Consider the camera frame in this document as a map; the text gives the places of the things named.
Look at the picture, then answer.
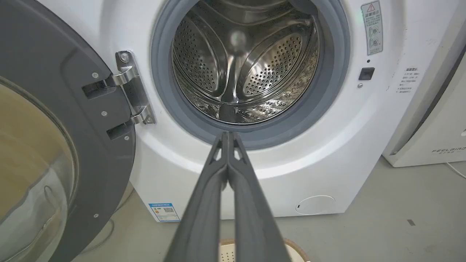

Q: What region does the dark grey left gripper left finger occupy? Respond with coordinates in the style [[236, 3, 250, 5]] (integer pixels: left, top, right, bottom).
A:
[[165, 131, 229, 262]]

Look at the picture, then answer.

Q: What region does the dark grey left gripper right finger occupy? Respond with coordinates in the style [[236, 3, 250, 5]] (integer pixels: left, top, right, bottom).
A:
[[228, 131, 292, 262]]

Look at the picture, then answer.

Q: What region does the grey washing machine door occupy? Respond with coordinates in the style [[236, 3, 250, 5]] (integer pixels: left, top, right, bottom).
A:
[[0, 0, 136, 262]]

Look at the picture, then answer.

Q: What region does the blue energy label sticker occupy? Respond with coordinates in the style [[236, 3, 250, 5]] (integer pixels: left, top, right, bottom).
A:
[[149, 203, 181, 222]]

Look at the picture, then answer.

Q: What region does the white laundry basket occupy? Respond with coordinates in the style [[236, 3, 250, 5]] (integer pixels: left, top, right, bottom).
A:
[[218, 238, 311, 262]]

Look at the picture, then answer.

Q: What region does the white front-load washing machine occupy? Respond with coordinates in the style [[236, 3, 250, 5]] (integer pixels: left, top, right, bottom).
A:
[[36, 0, 461, 222]]

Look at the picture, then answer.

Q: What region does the chrome door hinge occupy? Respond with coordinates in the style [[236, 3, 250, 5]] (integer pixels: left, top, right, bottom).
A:
[[106, 51, 156, 125]]

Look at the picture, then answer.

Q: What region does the white appliance with grey stripe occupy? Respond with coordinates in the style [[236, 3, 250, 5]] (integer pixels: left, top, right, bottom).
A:
[[382, 11, 466, 168]]

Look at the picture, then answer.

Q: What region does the warning label sticker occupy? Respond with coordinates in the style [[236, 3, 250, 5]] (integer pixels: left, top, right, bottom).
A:
[[361, 1, 384, 56]]

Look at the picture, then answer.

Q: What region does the white cable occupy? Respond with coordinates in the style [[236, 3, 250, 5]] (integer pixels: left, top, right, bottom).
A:
[[446, 162, 466, 179]]

